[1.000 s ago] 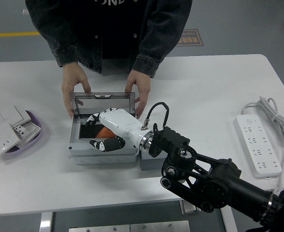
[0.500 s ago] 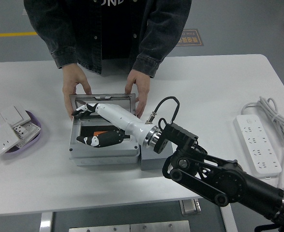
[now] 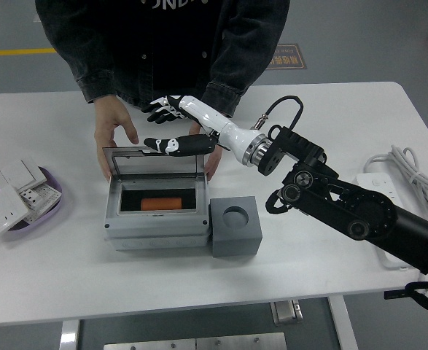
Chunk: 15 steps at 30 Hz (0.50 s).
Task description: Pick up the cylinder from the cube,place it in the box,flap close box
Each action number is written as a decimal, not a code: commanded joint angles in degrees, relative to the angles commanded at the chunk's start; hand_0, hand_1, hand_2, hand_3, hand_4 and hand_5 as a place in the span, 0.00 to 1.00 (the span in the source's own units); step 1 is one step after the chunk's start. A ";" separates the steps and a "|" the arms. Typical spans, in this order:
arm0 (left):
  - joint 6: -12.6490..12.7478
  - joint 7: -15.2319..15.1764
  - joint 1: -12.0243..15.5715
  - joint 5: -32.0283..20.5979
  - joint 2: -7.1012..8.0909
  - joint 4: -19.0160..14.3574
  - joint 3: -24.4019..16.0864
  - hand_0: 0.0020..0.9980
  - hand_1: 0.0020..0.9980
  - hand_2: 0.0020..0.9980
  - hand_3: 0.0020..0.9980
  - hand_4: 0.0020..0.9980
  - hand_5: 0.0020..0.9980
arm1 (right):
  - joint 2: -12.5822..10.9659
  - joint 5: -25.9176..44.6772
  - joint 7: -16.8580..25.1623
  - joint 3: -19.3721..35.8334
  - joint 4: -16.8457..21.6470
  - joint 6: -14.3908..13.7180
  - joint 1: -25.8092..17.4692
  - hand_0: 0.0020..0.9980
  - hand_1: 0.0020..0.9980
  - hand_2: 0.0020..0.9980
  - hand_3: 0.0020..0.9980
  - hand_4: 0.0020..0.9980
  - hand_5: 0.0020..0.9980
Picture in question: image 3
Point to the person's right hand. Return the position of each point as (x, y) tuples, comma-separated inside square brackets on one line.
[(108, 120)]

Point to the white and black robot right hand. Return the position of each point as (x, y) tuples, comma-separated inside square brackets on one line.
[(235, 136)]

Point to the person's left hand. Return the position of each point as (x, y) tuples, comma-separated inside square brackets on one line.
[(213, 164)]

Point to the orange cylinder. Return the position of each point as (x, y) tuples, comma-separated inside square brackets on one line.
[(160, 204)]

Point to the grey electrical box with lid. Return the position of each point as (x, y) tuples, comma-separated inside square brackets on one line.
[(155, 224)]

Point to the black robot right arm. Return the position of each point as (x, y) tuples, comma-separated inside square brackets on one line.
[(381, 215)]

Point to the grey cube with round recess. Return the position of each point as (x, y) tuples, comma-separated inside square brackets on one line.
[(235, 244)]

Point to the person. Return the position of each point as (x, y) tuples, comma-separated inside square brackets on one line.
[(155, 43)]

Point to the brown floor sign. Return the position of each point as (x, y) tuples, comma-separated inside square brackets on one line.
[(294, 58)]

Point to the white socket module with holes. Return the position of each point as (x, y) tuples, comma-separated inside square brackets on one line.
[(40, 195)]

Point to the purple tray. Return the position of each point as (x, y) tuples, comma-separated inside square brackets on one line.
[(55, 208)]

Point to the yellow floor tape line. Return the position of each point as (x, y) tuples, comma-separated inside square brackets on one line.
[(16, 52)]

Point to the white table leg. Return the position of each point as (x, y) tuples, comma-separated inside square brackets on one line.
[(343, 324), (69, 337)]

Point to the black table control panel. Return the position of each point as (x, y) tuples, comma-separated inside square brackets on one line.
[(394, 295)]

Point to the white wall switch panel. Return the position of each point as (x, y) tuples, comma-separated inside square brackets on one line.
[(18, 173)]

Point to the white wall socket panel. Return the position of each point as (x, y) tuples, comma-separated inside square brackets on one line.
[(2, 211)]

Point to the grey metal bracket under table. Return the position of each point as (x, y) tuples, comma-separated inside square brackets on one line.
[(286, 313)]

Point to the grey metal base plate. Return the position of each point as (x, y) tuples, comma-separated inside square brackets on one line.
[(195, 342)]

